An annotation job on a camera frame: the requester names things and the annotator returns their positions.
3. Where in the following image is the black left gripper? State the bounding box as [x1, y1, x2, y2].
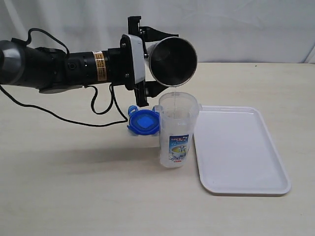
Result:
[107, 16, 179, 107]

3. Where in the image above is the stainless steel cup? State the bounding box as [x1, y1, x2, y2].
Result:
[146, 36, 197, 87]

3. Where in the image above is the blue plastic lid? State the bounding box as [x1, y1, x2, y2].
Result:
[127, 105, 159, 136]

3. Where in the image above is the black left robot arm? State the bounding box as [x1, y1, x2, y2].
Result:
[0, 16, 175, 107]

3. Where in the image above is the clear plastic jar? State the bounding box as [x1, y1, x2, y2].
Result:
[158, 92, 200, 168]

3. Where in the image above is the white curtain backdrop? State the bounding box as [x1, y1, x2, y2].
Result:
[0, 0, 315, 63]

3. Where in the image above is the white plastic tray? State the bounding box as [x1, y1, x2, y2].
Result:
[194, 105, 291, 196]

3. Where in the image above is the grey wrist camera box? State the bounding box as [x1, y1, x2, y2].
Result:
[122, 34, 146, 84]

